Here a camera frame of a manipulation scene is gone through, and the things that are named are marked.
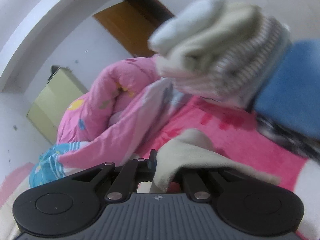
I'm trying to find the blue folded garment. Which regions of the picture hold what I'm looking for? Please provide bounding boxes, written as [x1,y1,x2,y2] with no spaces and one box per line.
[254,40,319,140]

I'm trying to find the brown wooden door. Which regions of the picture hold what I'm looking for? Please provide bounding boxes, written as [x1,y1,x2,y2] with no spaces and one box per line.
[93,0,174,57]

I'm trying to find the yellow-green wardrobe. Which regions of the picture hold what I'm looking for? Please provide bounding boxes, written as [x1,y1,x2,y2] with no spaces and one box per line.
[27,66,87,144]

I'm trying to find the pink floral bed sheet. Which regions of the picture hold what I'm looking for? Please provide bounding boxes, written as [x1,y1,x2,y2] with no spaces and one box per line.
[0,97,320,240]

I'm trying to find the blue pink floral quilt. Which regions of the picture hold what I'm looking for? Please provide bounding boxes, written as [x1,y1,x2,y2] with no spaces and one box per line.
[29,57,190,187]

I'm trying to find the folded clothes stack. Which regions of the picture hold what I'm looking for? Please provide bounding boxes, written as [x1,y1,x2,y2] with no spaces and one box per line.
[148,0,290,109]

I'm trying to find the beige trousers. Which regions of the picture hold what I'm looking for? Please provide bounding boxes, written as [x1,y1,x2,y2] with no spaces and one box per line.
[137,129,280,193]

